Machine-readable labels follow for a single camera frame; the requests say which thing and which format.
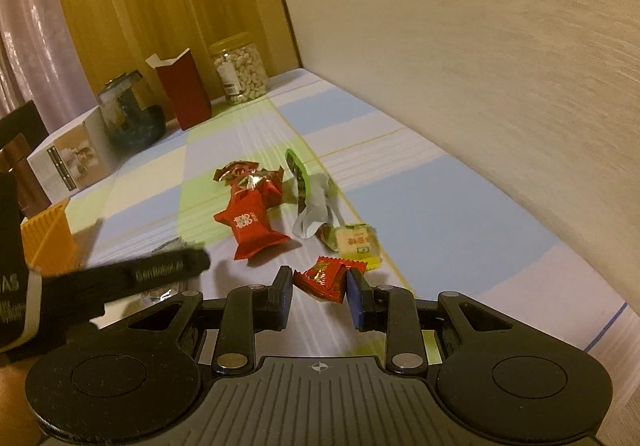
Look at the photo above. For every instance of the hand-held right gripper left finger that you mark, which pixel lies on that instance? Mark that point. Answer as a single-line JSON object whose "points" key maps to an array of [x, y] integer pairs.
{"points": [[286, 298]]}

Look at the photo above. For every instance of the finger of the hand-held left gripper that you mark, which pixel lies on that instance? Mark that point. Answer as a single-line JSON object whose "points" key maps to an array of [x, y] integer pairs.
{"points": [[150, 273]]}

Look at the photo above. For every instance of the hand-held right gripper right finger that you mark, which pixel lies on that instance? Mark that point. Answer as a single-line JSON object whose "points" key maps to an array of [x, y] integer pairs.
{"points": [[354, 302]]}

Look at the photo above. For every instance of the small red candy packet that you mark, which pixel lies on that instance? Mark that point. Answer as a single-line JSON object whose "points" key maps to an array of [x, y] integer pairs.
{"points": [[322, 278]]}

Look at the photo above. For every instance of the orange plastic tray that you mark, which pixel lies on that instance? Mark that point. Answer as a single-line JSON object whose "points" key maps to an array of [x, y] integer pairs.
{"points": [[47, 241]]}

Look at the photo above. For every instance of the yellow and white snack packet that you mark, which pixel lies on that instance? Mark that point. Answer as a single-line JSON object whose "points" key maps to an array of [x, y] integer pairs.
{"points": [[355, 243]]}

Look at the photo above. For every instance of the large red snack packet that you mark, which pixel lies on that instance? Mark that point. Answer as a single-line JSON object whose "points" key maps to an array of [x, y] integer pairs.
{"points": [[250, 226]]}

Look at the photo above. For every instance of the white and grey snack wrapper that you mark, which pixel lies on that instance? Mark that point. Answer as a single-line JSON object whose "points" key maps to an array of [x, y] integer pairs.
{"points": [[315, 211]]}

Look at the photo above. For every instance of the red foil candy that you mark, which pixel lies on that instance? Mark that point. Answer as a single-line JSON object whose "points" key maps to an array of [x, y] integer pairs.
{"points": [[265, 186]]}

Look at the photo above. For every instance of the red and gold candy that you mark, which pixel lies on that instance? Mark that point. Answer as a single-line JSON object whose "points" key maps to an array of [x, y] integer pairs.
{"points": [[235, 170]]}

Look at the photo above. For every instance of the person's left forearm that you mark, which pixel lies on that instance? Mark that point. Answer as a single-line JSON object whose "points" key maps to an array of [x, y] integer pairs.
{"points": [[12, 406]]}

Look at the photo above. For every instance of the brown metal thermos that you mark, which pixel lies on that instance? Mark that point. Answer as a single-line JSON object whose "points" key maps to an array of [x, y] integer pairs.
{"points": [[22, 181]]}

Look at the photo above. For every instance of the white printed box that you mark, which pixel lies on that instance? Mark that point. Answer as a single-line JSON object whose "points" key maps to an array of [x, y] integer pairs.
{"points": [[80, 150]]}

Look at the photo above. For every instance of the dark glass jar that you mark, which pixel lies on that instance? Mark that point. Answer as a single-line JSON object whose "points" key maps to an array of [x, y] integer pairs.
{"points": [[130, 115]]}

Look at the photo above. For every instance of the dark red open carton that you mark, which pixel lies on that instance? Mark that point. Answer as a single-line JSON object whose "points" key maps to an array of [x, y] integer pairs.
{"points": [[185, 93]]}

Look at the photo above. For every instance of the peanut jar with yellow lid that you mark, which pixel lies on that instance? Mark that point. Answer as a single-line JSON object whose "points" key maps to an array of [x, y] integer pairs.
{"points": [[240, 70]]}

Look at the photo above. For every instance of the pink sheer curtain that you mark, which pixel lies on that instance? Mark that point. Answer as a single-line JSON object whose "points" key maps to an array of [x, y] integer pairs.
{"points": [[40, 25]]}

